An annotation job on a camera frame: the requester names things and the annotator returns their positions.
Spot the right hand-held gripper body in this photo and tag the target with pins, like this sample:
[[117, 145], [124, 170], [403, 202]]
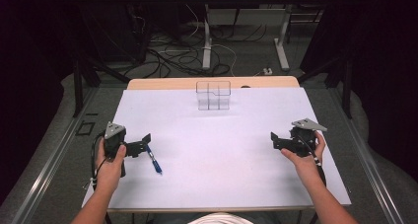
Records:
[[300, 140]]

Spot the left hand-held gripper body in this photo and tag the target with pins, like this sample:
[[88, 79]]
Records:
[[113, 141]]

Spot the blue pen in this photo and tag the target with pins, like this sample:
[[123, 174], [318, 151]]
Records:
[[154, 161]]

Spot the person's right hand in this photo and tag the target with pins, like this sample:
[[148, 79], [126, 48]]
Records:
[[305, 163]]

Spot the person's left hand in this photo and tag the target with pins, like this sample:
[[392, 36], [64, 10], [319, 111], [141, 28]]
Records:
[[110, 169]]

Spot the white table sheet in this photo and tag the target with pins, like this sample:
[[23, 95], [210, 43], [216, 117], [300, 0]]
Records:
[[213, 158]]

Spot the black metal stand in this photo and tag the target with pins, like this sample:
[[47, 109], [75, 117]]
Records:
[[78, 86], [345, 82]]

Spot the clear acrylic organizer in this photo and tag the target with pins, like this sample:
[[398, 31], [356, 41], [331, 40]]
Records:
[[213, 95]]

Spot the white desk leg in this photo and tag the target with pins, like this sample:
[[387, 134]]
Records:
[[282, 48], [206, 46]]

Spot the person's white shirt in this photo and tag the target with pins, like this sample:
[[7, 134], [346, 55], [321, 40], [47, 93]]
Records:
[[220, 219]]

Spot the aluminium floor rail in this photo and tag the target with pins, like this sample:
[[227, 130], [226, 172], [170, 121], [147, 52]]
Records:
[[42, 166], [366, 161]]

